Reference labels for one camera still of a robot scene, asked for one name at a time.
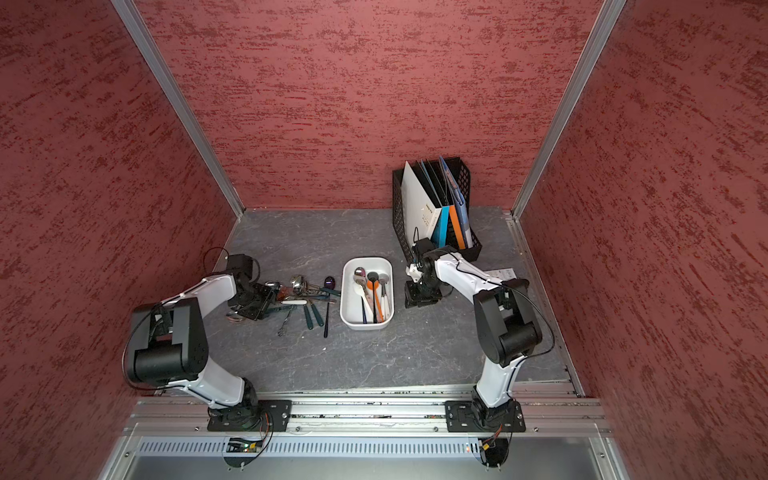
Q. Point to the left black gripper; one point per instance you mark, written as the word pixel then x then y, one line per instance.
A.
pixel 257 314

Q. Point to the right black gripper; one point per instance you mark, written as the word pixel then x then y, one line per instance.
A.
pixel 415 298

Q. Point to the steel spoon white handle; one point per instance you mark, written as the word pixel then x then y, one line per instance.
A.
pixel 385 303

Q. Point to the orange spoon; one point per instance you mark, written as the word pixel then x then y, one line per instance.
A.
pixel 373 287

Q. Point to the white rectangular storage box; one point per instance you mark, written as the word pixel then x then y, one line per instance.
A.
pixel 350 302

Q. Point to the dark blue handled spoon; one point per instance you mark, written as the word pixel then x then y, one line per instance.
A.
pixel 359 277

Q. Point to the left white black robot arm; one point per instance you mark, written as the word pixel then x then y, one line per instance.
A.
pixel 168 346

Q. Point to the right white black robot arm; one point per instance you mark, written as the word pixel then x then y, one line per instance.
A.
pixel 505 317

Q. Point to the ornate silver spoon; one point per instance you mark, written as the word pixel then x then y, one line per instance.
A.
pixel 283 326

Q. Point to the large mirror steel spoon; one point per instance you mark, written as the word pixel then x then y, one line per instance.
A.
pixel 298 284

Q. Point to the blue white flat box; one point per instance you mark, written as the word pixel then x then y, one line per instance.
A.
pixel 500 275

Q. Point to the teal folder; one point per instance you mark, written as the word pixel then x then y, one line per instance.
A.
pixel 438 186

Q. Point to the orange folder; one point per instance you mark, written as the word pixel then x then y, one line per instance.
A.
pixel 456 225

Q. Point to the blue folder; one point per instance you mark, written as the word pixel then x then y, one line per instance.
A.
pixel 458 200

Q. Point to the white folder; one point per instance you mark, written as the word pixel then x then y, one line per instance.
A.
pixel 420 213

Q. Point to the black mesh file holder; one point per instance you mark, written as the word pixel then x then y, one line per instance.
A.
pixel 460 169

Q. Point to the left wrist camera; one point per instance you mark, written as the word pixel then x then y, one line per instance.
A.
pixel 243 266

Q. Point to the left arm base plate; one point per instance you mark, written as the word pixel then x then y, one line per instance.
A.
pixel 266 416

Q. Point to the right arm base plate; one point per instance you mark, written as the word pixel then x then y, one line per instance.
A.
pixel 485 417

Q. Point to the aluminium front rail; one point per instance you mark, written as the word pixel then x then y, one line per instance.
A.
pixel 431 415

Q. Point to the left aluminium corner post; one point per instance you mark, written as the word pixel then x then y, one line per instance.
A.
pixel 136 27

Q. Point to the aluminium corner post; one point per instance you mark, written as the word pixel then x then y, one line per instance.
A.
pixel 136 27
pixel 604 24

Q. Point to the right aluminium corner post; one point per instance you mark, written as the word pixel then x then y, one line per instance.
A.
pixel 604 24

